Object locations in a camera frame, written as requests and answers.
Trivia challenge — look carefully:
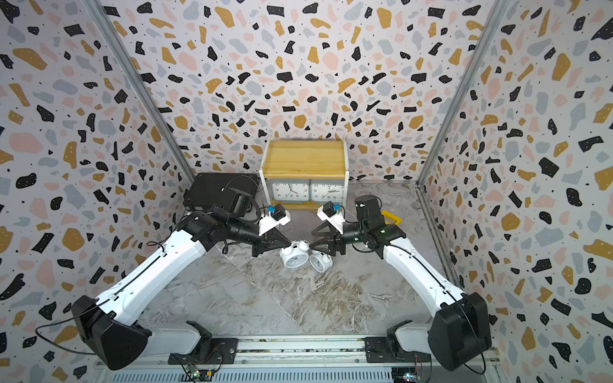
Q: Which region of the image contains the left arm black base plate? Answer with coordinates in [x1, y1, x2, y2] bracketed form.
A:
[168, 338, 239, 367]

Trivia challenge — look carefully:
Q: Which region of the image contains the yellow plastic triangle tool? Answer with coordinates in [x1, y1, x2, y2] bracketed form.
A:
[382, 210, 403, 226]

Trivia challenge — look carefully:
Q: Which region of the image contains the white twin-bell clock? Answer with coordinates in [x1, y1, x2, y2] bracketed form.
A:
[279, 240, 310, 269]
[309, 252, 333, 274]

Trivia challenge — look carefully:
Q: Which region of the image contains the black case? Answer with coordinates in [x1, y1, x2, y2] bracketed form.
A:
[183, 172, 259, 212]

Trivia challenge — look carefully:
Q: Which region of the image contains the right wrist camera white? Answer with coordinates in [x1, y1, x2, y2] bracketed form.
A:
[317, 201, 346, 234]

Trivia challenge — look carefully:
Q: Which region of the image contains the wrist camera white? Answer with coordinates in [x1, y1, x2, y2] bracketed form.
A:
[258, 204, 291, 236]
[317, 201, 346, 234]

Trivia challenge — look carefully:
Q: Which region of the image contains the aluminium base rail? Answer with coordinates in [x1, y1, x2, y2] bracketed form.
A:
[95, 334, 501, 383]

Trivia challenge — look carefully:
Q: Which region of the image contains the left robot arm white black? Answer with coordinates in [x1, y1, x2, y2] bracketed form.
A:
[71, 204, 291, 370]

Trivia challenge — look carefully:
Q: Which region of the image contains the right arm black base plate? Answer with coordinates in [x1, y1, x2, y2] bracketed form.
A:
[364, 337, 431, 363]

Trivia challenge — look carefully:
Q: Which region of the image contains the grey square alarm clock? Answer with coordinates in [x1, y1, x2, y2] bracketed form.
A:
[271, 179, 310, 203]
[310, 180, 346, 204]

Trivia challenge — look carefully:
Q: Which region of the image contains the wooden two-tier shelf white frame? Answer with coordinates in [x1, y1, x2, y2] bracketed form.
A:
[260, 140, 350, 211]

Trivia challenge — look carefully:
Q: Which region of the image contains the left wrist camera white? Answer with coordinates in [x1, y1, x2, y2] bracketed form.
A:
[258, 204, 291, 236]

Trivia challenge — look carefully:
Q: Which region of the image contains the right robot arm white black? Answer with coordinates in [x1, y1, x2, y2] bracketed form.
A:
[311, 195, 492, 371]

